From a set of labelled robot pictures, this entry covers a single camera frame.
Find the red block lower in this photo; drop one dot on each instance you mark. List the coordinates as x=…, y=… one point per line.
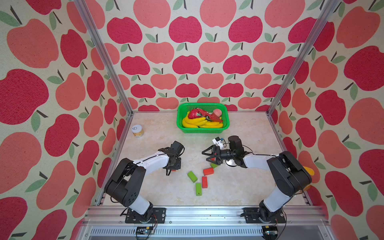
x=204, y=182

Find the green block lower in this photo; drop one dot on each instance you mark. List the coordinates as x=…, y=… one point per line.
x=199, y=189

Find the aluminium post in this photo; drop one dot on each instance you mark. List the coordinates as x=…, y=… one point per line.
x=319, y=25
x=103, y=53

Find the right aluminium post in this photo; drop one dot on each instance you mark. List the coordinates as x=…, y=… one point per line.
x=319, y=25

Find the red snack packet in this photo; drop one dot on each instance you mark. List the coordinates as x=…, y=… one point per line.
x=199, y=113

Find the green plastic basket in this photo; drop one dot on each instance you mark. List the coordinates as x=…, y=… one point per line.
x=209, y=107

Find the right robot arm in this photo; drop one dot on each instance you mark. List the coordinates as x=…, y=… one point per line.
x=289, y=174

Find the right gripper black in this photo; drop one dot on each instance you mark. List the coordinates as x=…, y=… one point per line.
x=214, y=149

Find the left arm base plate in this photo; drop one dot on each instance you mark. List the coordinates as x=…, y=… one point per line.
x=152, y=216

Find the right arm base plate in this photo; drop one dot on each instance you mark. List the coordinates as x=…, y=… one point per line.
x=263, y=216

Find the left aluminium post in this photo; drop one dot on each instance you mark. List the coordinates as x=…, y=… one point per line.
x=103, y=53

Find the yellow banana bunch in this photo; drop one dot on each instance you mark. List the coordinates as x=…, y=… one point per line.
x=200, y=123

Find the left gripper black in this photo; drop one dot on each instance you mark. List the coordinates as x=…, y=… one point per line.
x=178, y=166

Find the red block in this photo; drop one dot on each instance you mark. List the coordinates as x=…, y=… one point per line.
x=204, y=182
x=208, y=171

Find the pink peach toy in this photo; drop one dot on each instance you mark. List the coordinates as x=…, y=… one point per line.
x=217, y=112

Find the red block middle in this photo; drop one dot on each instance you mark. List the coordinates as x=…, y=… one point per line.
x=208, y=171

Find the aluminium front rail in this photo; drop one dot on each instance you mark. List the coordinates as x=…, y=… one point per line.
x=206, y=223

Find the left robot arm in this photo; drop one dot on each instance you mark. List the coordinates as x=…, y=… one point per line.
x=126, y=181

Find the green block left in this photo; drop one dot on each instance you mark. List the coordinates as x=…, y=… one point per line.
x=192, y=176

